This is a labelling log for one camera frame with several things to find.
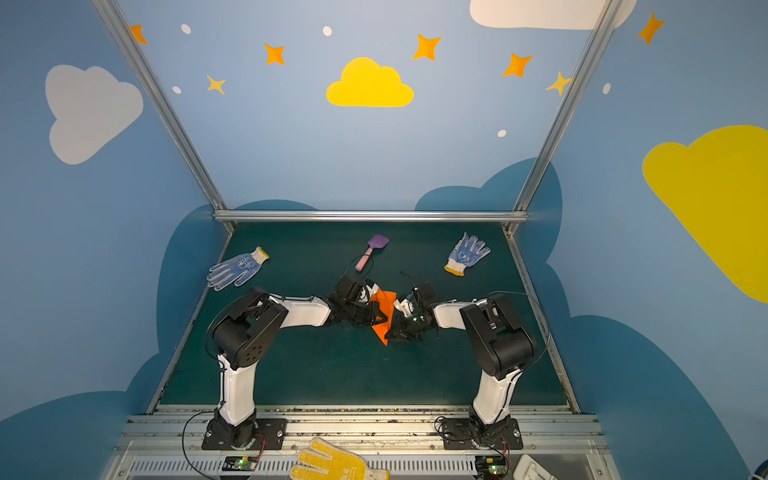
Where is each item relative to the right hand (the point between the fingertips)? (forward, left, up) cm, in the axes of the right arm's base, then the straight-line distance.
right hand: (388, 334), depth 92 cm
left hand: (+4, 0, +2) cm, 5 cm away
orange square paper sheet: (+13, +1, -1) cm, 13 cm away
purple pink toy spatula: (+38, +6, +2) cm, 38 cm away
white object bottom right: (-32, -35, +1) cm, 48 cm away
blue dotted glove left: (+22, +57, +1) cm, 61 cm away
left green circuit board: (-35, +34, -1) cm, 49 cm away
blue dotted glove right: (+36, -29, -1) cm, 46 cm away
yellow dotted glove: (-34, +11, 0) cm, 36 cm away
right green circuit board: (-32, -27, -1) cm, 42 cm away
